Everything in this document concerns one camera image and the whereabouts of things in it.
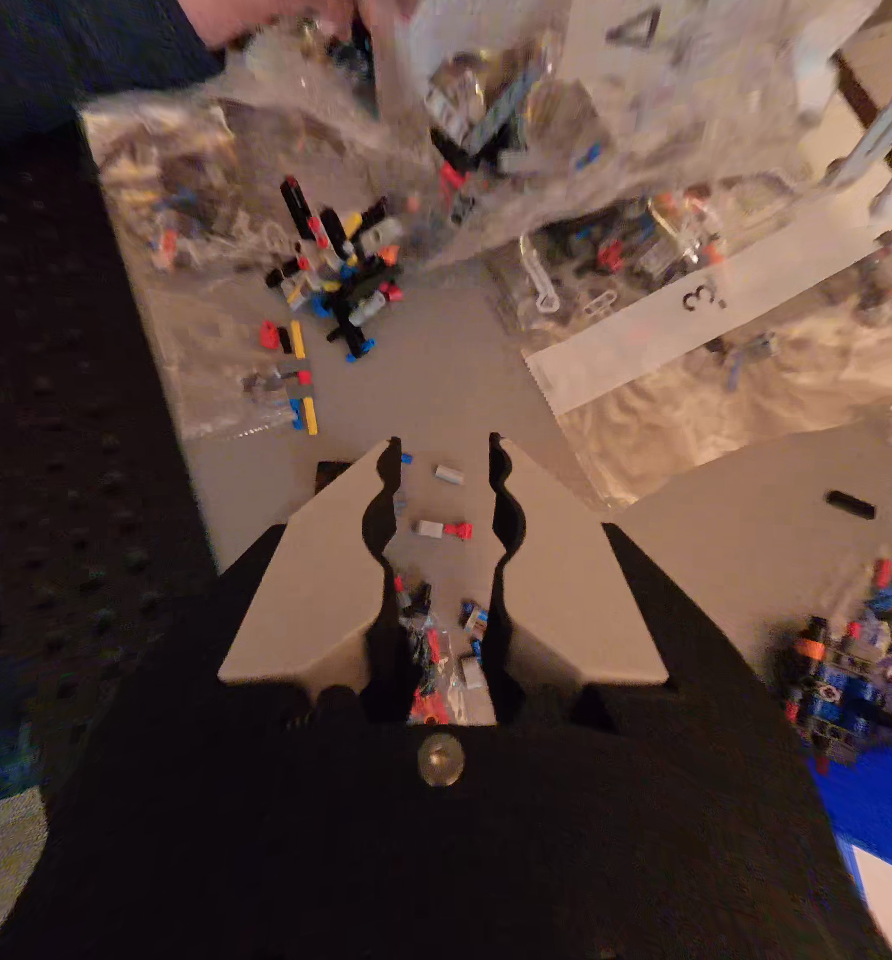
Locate clear bag white strip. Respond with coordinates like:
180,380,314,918
221,0,885,273

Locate large clear lego parts bag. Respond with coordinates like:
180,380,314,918
523,201,892,513

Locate small bag red blue parts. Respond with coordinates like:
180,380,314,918
80,96,285,276

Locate person's left hand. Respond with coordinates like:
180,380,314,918
178,0,418,50

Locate small black lego piece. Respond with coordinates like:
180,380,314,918
823,489,878,522

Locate yellow lego axle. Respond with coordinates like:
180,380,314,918
287,319,321,438

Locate small clear packet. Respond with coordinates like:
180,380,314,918
392,572,450,726

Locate black orange lego assembly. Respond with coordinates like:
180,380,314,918
264,174,407,363

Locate crumpled clear plastic bag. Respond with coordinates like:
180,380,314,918
778,557,892,768

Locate person's left forearm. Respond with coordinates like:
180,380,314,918
0,0,227,140

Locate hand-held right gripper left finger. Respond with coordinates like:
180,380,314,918
218,437,426,725

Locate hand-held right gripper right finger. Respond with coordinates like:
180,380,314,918
482,432,669,725

